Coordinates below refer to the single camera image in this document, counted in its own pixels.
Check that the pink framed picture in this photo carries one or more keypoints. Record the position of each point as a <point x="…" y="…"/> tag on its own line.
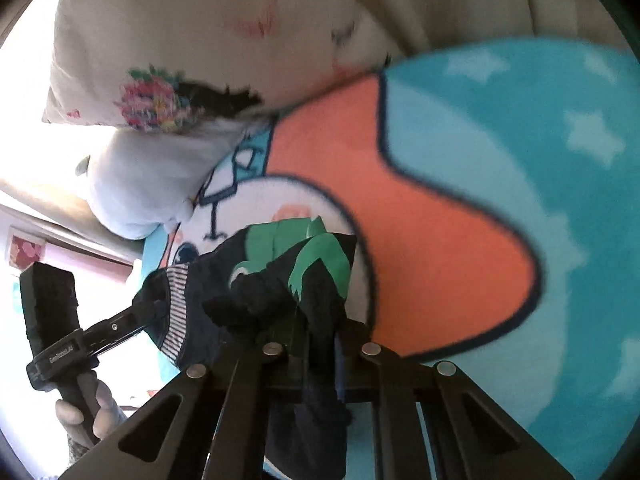
<point x="25" y="250"/>

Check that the person's left hand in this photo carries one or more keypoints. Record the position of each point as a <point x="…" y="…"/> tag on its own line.
<point x="107" y="410"/>

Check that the blue star print blanket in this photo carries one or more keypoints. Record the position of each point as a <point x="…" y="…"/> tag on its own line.
<point x="450" y="210"/>

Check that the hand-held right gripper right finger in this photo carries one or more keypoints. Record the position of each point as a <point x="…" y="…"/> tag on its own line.
<point x="400" y="420"/>

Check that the cream patterned curtain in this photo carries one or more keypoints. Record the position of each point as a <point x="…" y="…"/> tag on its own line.
<point x="475" y="0"/>

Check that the white butterfly print pillow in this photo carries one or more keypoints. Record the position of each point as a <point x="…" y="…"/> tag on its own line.
<point x="175" y="35"/>

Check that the dark pants with striped cuffs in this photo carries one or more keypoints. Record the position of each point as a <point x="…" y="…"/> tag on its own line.
<point x="260" y="280"/>

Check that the white plush pillow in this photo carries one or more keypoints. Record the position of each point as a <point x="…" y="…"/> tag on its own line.
<point x="150" y="185"/>

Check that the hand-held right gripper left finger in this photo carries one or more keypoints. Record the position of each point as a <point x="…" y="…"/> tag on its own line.
<point x="240" y="410"/>

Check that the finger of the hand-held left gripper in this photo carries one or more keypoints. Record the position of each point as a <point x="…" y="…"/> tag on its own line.
<point x="115" y="327"/>

